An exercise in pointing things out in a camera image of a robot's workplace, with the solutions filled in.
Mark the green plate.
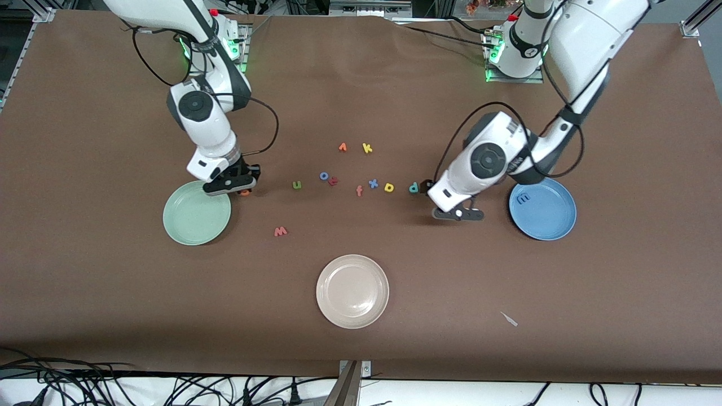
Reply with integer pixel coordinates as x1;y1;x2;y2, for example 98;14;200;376
162;180;232;246

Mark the blue plate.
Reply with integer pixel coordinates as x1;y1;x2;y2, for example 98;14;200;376
508;176;578;241

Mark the beige plate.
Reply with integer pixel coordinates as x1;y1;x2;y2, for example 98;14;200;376
316;254;390;329

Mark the grey metal box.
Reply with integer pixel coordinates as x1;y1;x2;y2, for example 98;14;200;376
329;0;412;16

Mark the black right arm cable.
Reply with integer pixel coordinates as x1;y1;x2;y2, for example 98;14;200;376
133;23;280;156

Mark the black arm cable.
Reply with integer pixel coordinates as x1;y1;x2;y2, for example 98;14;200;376
434;0;585;181
133;23;280;156

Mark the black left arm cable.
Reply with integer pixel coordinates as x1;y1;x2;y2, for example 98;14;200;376
434;0;585;181

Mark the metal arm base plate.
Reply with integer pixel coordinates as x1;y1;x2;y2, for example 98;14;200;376
482;31;545;84
223;23;252;75

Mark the black base cable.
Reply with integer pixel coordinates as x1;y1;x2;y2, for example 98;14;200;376
444;15;490;36
395;24;498;50

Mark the grey camera pole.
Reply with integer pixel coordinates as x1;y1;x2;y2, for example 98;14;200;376
324;361;362;406

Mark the aluminium frame profile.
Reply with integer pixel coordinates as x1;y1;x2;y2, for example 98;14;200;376
0;8;58;111
680;0;712;38

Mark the tangle of black cables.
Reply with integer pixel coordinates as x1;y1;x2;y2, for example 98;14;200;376
0;347;339;406

